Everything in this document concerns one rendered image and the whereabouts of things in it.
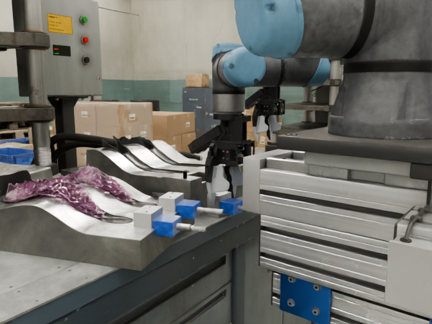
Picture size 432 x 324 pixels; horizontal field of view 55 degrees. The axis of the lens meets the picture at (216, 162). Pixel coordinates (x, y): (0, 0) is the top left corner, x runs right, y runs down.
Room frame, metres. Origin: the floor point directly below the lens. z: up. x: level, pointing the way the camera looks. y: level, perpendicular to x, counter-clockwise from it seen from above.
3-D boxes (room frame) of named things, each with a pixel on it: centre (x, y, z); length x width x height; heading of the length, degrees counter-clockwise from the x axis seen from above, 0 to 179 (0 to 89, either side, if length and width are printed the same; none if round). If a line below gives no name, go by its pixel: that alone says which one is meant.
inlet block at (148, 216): (0.72, 0.08, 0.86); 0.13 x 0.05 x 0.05; 73
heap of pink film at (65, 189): (0.85, 0.32, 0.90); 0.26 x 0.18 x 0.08; 73
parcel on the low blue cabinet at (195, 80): (8.59, 0.38, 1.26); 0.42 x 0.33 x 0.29; 56
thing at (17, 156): (4.44, 2.25, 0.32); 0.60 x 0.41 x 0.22; 62
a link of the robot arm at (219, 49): (0.95, -0.03, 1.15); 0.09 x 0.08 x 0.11; 12
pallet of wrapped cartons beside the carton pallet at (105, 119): (5.29, 1.46, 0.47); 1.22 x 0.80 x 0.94; 60
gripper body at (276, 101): (1.48, -0.19, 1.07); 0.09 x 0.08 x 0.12; 47
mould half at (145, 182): (1.19, 0.19, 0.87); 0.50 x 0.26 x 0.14; 55
